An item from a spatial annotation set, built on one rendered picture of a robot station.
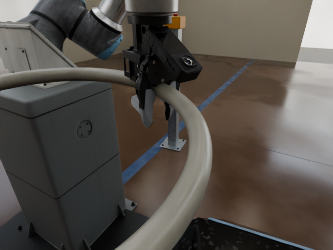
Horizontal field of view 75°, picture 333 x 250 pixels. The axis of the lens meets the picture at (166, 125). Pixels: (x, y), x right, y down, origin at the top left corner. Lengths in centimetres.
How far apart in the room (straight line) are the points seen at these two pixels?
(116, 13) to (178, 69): 71
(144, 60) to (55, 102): 54
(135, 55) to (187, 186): 28
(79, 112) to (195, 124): 71
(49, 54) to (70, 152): 38
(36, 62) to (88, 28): 26
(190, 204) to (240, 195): 143
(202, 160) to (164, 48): 20
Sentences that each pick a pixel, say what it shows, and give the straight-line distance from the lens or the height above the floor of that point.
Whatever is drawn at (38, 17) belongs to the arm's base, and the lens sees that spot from 103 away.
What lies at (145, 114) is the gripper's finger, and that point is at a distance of 43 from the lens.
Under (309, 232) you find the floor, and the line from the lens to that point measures 159.
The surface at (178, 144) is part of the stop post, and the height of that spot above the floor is 1.
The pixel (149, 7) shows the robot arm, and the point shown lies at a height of 111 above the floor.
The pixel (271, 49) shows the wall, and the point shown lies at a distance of 652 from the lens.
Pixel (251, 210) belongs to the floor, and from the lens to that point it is 157.
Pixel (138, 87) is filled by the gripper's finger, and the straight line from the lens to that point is 40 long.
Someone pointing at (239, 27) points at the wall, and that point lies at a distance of 661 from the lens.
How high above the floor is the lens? 110
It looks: 27 degrees down
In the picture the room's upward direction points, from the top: straight up
